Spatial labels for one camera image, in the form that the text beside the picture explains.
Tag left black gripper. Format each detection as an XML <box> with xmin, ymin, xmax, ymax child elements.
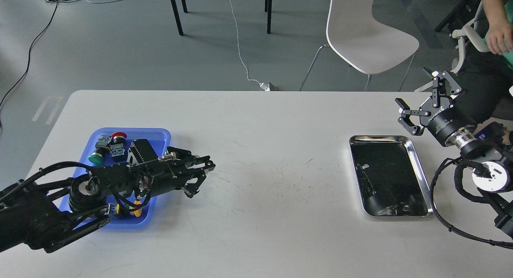
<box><xmin>144</xmin><ymin>146</ymin><xmax>216</xmax><ymax>198</ymax></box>

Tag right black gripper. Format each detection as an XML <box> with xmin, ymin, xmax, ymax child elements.
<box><xmin>395</xmin><ymin>67</ymin><xmax>477</xmax><ymax>147</ymax></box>

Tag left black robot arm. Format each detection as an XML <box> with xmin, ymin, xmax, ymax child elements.
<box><xmin>0</xmin><ymin>139</ymin><xmax>215</xmax><ymax>253</ymax></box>

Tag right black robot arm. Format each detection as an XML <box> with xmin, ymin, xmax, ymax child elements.
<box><xmin>395</xmin><ymin>71</ymin><xmax>513</xmax><ymax>237</ymax></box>

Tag blue plastic tray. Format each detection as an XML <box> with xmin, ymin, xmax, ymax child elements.
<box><xmin>79</xmin><ymin>127</ymin><xmax>172</xmax><ymax>230</ymax></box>

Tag silver metal tray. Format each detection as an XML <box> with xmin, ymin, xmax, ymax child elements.
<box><xmin>349</xmin><ymin>135</ymin><xmax>433</xmax><ymax>218</ymax></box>

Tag person's hand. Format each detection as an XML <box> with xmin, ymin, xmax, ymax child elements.
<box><xmin>486</xmin><ymin>19</ymin><xmax>513</xmax><ymax>55</ymax></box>

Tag seated person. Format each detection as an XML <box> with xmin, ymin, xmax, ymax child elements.
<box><xmin>455</xmin><ymin>0</ymin><xmax>512</xmax><ymax>123</ymax></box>

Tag yellow mushroom push button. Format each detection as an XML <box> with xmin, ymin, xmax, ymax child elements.
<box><xmin>110</xmin><ymin>203</ymin><xmax>142</xmax><ymax>220</ymax></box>

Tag red mushroom push button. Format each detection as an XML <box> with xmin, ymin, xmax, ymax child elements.
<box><xmin>109</xmin><ymin>131</ymin><xmax>127</xmax><ymax>162</ymax></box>

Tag white office chair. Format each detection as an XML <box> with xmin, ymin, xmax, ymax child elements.
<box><xmin>414</xmin><ymin>2</ymin><xmax>513</xmax><ymax>122</ymax></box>

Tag black cabinet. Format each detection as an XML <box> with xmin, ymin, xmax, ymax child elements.
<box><xmin>434</xmin><ymin>0</ymin><xmax>481</xmax><ymax>33</ymax></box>

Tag white plastic chair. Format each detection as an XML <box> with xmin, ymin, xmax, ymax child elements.
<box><xmin>299</xmin><ymin>0</ymin><xmax>420</xmax><ymax>92</ymax></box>

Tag black table legs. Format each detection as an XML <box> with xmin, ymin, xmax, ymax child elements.
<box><xmin>168</xmin><ymin>0</ymin><xmax>273</xmax><ymax>36</ymax></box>

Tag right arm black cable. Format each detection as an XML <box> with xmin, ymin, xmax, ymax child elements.
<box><xmin>430</xmin><ymin>157</ymin><xmax>513</xmax><ymax>249</ymax></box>

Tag green push button switch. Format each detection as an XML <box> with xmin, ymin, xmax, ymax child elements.
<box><xmin>88</xmin><ymin>135</ymin><xmax>111</xmax><ymax>165</ymax></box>

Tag white power cable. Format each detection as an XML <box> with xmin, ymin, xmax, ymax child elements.
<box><xmin>225</xmin><ymin>0</ymin><xmax>279</xmax><ymax>92</ymax></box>

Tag black floor cable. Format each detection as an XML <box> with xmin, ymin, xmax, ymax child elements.
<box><xmin>0</xmin><ymin>0</ymin><xmax>101</xmax><ymax>128</ymax></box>

